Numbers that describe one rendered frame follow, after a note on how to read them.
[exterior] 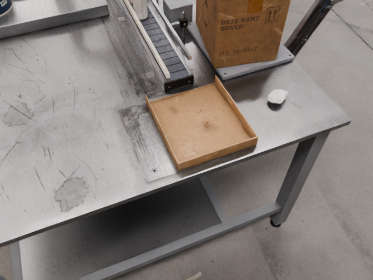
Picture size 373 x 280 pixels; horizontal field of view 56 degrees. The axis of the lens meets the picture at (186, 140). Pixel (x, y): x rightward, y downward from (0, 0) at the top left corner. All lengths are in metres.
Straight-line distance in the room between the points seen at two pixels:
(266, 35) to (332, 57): 1.68
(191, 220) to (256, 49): 0.80
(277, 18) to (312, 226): 1.12
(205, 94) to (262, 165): 0.95
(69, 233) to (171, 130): 0.78
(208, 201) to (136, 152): 0.68
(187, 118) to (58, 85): 0.49
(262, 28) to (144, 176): 0.63
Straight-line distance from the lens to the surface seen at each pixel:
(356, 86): 2.74
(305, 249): 1.90
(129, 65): 1.36
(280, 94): 1.22
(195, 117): 1.15
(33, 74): 1.42
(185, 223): 1.62
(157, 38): 1.40
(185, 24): 1.33
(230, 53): 1.28
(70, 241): 1.66
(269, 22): 1.26
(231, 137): 1.11
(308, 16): 1.92
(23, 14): 1.67
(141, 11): 1.48
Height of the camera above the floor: 1.69
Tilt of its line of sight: 52 degrees down
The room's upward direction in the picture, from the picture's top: straight up
